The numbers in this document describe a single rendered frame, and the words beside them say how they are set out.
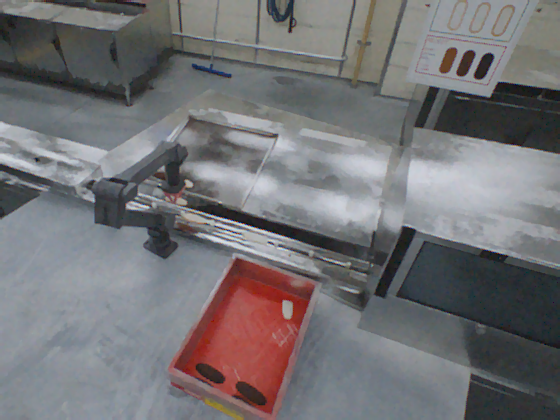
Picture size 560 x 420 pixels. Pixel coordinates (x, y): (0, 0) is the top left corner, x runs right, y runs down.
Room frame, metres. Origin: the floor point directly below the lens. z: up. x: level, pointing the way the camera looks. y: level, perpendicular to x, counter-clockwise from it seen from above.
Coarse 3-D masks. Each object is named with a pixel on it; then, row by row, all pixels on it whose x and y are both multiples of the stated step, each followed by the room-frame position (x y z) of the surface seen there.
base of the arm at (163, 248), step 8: (168, 232) 1.01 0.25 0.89; (152, 240) 0.97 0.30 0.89; (160, 240) 0.97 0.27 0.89; (168, 240) 0.99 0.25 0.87; (152, 248) 0.97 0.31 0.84; (160, 248) 0.96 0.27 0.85; (168, 248) 0.98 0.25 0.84; (176, 248) 0.99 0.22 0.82; (160, 256) 0.94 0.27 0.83; (168, 256) 0.95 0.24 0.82
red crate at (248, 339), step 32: (256, 288) 0.80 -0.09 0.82; (224, 320) 0.67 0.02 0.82; (256, 320) 0.67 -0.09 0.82; (288, 320) 0.68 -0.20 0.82; (192, 352) 0.56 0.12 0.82; (224, 352) 0.56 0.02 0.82; (256, 352) 0.56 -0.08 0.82; (288, 352) 0.56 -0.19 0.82; (224, 384) 0.46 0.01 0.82; (256, 384) 0.47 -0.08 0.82
